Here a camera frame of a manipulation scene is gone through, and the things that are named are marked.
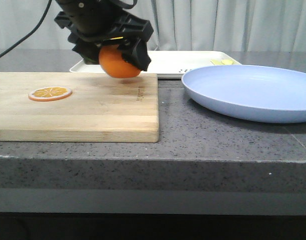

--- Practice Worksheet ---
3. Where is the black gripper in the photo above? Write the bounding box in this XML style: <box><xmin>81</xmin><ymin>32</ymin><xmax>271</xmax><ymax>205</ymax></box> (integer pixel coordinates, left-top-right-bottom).
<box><xmin>55</xmin><ymin>0</ymin><xmax>154</xmax><ymax>71</ymax></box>

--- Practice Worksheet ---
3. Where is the orange mandarin fruit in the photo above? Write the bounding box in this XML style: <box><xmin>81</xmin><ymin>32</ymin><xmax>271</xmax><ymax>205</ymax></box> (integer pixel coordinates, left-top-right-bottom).
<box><xmin>98</xmin><ymin>45</ymin><xmax>141</xmax><ymax>78</ymax></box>

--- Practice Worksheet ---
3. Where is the light blue plate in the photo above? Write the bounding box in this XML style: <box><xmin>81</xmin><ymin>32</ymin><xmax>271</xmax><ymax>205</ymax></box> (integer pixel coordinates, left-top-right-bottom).
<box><xmin>182</xmin><ymin>65</ymin><xmax>306</xmax><ymax>124</ymax></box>

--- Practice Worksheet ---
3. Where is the cream white tray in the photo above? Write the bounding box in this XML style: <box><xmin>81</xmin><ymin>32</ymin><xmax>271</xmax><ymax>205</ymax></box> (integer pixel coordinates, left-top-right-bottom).
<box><xmin>69</xmin><ymin>50</ymin><xmax>242</xmax><ymax>80</ymax></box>

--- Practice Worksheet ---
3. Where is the wooden cutting board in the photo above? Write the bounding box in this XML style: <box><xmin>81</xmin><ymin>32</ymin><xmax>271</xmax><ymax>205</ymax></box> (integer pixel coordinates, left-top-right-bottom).
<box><xmin>0</xmin><ymin>72</ymin><xmax>159</xmax><ymax>143</ymax></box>

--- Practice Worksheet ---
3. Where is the orange slice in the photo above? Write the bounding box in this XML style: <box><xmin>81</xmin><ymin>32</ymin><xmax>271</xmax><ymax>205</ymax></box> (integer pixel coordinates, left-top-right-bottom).
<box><xmin>28</xmin><ymin>86</ymin><xmax>72</xmax><ymax>102</ymax></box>

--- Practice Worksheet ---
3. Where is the grey curtain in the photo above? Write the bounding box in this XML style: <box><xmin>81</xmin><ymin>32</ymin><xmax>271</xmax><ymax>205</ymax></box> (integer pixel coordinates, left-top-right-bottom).
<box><xmin>0</xmin><ymin>0</ymin><xmax>306</xmax><ymax>52</ymax></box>

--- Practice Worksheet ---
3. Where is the black cable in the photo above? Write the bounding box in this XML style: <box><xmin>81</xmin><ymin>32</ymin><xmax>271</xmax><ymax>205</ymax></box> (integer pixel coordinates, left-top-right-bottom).
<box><xmin>0</xmin><ymin>0</ymin><xmax>53</xmax><ymax>63</ymax></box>

